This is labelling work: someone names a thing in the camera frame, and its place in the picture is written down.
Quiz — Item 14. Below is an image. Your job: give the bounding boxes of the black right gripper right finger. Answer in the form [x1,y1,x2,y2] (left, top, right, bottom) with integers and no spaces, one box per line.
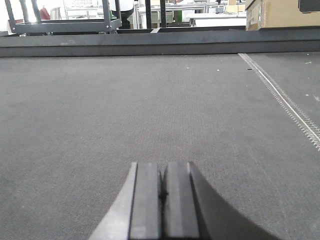
[162,162,277,240]

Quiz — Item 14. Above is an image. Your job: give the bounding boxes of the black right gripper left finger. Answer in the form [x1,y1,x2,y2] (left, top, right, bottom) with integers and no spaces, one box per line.
[89,162,162,240]

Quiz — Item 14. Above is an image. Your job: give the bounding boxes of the white work table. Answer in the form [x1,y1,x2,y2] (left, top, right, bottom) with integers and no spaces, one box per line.
[185,12,247,28]

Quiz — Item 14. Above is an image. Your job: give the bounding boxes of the brown cardboard box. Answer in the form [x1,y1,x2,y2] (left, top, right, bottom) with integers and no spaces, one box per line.
[245,0,320,31]

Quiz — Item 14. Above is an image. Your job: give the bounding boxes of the black metal upright posts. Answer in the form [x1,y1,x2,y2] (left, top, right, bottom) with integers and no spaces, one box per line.
[145,0,168,30]

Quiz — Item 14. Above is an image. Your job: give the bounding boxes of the grey metal frame cart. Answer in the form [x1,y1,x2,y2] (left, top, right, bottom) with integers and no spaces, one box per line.
[0,0,123,35]

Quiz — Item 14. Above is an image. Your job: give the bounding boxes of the dark metal conveyor side rail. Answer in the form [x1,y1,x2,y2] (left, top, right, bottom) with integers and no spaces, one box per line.
[0,26,320,58]

